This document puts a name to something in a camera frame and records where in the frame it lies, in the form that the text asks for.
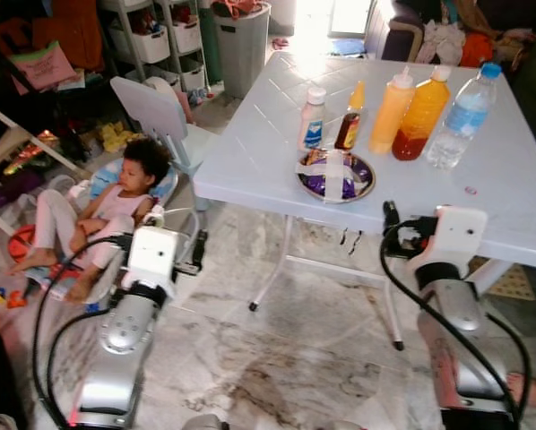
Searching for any orange squeeze bottle white cap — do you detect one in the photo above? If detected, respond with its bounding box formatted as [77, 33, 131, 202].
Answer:
[368, 66, 416, 156]

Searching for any yellow toy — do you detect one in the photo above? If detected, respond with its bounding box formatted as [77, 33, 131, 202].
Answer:
[100, 121, 142, 151]

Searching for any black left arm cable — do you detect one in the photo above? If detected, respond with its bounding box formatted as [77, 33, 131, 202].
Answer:
[42, 307, 118, 422]
[30, 235, 130, 429]

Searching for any small child in pink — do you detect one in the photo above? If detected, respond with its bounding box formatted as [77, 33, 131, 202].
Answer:
[6, 136, 173, 303]

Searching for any orange juice bottle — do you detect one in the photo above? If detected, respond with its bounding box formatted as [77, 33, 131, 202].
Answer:
[392, 64, 453, 162]

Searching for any clear water bottle blue cap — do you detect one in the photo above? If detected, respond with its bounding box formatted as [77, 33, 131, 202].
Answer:
[426, 62, 503, 170]

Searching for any pale plastic chair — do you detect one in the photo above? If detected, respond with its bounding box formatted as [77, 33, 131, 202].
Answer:
[109, 75, 202, 176]

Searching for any brown sauce bottle yellow cap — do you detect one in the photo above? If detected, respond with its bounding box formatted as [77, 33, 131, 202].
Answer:
[334, 81, 367, 151]

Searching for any shiny colourful foil bag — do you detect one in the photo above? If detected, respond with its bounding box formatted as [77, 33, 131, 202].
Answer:
[1, 130, 65, 177]

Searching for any white frame chair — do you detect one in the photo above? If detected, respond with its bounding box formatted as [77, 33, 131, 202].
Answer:
[0, 88, 82, 236]

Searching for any white drawer storage trolley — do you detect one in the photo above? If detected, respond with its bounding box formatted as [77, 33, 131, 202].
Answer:
[99, 0, 212, 93]

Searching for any grey waste bin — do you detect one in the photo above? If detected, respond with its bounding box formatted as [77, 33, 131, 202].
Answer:
[212, 0, 272, 99]

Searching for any orange bag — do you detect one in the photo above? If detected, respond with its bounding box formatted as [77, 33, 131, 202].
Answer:
[30, 0, 106, 73]

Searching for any beige patterned floor mat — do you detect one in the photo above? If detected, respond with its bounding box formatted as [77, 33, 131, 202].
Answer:
[488, 264, 536, 301]

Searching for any pink bag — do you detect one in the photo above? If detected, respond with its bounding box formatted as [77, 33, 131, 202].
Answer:
[8, 39, 79, 91]

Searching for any orange cloth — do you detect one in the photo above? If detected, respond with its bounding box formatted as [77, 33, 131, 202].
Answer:
[459, 31, 495, 68]

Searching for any dark armchair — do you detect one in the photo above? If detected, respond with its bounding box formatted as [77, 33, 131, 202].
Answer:
[367, 0, 520, 68]

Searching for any baby bouncer seat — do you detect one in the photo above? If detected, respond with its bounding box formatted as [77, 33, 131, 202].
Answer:
[8, 154, 206, 310]

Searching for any small white bottle blue label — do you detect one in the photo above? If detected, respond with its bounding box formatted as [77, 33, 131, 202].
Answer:
[300, 86, 328, 153]

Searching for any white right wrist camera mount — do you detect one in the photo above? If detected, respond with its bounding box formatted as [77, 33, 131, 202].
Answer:
[410, 207, 489, 274]

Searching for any blue door mat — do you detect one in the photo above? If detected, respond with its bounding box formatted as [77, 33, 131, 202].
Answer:
[329, 36, 366, 56]

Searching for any bare-legged adult person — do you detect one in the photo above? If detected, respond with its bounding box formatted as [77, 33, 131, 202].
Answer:
[504, 370, 536, 413]

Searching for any white plastic folding table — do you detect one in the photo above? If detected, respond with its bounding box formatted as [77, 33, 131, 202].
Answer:
[194, 51, 536, 350]

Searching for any white cloth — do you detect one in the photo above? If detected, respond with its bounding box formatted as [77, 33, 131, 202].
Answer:
[418, 20, 466, 65]

